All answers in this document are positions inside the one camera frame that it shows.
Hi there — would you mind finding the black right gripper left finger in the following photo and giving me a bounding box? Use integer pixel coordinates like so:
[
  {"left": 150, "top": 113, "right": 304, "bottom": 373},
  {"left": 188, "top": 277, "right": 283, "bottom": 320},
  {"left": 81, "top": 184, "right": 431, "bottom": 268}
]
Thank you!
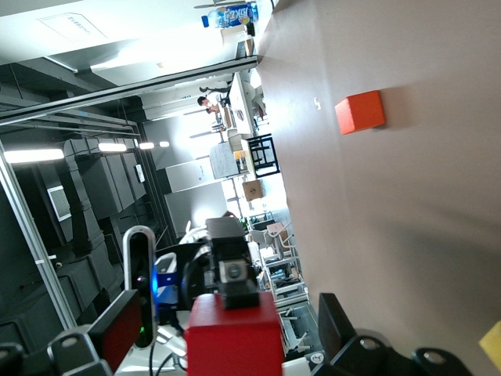
[{"left": 0, "top": 290, "right": 142, "bottom": 376}]

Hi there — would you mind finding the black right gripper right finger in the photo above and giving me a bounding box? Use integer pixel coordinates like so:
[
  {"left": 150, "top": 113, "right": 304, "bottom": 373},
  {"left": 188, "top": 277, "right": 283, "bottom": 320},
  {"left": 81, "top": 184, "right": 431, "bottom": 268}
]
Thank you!
[{"left": 312, "top": 293, "right": 474, "bottom": 376}]

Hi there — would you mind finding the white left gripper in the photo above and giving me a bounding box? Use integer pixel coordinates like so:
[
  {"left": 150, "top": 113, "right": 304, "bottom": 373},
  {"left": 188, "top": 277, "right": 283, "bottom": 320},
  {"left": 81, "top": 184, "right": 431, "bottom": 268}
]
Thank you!
[{"left": 154, "top": 217, "right": 261, "bottom": 314}]

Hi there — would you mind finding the red wooden block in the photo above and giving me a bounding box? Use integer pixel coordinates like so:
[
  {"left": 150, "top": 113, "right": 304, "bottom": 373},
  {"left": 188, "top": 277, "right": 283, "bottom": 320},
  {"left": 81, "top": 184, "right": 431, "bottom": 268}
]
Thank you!
[{"left": 183, "top": 292, "right": 283, "bottom": 376}]

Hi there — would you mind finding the yellow wooden block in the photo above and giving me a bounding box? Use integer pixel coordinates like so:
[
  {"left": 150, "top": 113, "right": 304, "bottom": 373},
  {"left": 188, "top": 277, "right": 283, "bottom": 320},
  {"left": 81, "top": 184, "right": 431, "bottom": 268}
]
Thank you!
[{"left": 478, "top": 320, "right": 501, "bottom": 363}]

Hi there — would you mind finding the orange wooden block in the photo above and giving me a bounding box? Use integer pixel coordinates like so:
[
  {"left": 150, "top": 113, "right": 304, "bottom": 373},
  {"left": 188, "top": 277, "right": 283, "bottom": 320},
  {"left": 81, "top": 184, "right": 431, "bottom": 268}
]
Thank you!
[{"left": 334, "top": 89, "right": 387, "bottom": 136}]

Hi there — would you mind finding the cardboard box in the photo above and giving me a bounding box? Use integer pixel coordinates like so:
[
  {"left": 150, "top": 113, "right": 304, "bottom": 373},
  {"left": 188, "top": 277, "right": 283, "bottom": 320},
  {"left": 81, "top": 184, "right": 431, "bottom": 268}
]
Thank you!
[{"left": 241, "top": 179, "right": 264, "bottom": 202}]

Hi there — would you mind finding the grey cabinet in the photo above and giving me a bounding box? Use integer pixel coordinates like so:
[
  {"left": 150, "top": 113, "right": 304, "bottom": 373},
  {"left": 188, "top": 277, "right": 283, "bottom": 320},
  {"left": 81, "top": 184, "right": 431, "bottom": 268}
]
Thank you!
[{"left": 209, "top": 143, "right": 240, "bottom": 180}]

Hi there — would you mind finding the white air vent grille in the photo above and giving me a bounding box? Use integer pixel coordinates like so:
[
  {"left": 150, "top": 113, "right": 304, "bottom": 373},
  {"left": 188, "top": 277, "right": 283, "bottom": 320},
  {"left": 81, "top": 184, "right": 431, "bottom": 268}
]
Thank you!
[{"left": 46, "top": 186, "right": 72, "bottom": 222}]

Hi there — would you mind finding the seated person white shirt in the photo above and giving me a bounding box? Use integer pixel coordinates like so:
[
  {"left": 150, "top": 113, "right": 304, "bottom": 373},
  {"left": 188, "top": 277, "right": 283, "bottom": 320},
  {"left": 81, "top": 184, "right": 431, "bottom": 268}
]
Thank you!
[{"left": 196, "top": 90, "right": 228, "bottom": 114}]

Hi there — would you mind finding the ceiling light strip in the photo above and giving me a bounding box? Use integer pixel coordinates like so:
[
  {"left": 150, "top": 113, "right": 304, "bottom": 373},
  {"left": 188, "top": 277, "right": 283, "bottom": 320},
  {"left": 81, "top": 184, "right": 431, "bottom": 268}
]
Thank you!
[{"left": 3, "top": 148, "right": 66, "bottom": 164}]

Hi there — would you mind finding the blue drink bottle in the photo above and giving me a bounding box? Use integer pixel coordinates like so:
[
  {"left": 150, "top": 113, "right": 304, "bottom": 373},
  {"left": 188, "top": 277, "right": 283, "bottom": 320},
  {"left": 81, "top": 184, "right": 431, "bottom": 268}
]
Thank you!
[{"left": 200, "top": 1, "right": 260, "bottom": 29}]

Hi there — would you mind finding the aluminium frame post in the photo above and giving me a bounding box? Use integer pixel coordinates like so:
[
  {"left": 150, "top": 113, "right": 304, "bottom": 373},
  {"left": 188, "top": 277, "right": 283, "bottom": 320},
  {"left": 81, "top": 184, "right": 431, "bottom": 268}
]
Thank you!
[{"left": 0, "top": 144, "right": 77, "bottom": 330}]

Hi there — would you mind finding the black frame stool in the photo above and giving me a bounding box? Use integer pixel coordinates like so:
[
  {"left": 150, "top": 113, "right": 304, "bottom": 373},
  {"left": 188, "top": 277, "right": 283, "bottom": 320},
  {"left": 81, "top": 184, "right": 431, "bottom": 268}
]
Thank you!
[{"left": 247, "top": 133, "right": 281, "bottom": 178}]

